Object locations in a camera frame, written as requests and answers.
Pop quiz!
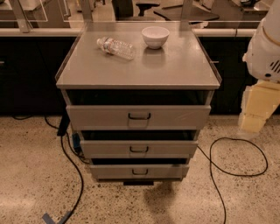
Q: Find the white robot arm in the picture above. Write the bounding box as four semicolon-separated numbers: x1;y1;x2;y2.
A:
239;0;280;133

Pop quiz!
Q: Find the clear acrylic barrier panel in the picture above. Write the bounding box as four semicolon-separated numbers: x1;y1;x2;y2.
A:
0;0;280;33

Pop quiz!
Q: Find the black cable left floor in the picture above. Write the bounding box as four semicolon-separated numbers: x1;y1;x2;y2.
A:
11;115;91;224

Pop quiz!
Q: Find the grey middle drawer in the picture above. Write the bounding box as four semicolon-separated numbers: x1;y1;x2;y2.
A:
80;140;198;158

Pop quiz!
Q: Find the blue tape on floor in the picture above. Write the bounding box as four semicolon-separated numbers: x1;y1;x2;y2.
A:
42;212;71;224

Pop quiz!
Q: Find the black office chair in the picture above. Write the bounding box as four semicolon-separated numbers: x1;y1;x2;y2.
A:
111;0;160;21

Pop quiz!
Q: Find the grey bottom drawer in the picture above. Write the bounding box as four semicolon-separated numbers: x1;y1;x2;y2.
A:
90;164;189;180

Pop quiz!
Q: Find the black cable right floor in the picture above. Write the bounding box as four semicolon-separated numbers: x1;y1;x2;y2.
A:
197;136;269;224

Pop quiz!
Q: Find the clear plastic water bottle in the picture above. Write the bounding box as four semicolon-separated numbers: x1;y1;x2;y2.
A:
96;37;135;60

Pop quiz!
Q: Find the dark desk in background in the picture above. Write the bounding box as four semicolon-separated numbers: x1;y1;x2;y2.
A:
154;4;220;22

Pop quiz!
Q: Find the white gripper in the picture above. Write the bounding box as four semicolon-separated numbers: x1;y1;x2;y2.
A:
238;18;280;133

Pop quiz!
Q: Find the grey top drawer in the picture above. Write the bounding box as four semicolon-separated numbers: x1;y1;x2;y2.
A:
66;105;211;130

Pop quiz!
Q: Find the white bowl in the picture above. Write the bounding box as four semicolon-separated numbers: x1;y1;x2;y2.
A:
142;26;170;49

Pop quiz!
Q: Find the grey drawer cabinet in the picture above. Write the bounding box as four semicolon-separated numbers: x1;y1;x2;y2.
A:
56;22;221;185

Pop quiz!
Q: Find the grey drawer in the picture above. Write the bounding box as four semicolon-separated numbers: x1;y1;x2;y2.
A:
80;140;198;158
90;164;189;180
66;105;211;130

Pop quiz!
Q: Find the black cable floor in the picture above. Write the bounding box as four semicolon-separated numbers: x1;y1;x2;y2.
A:
11;115;91;224
197;136;269;224

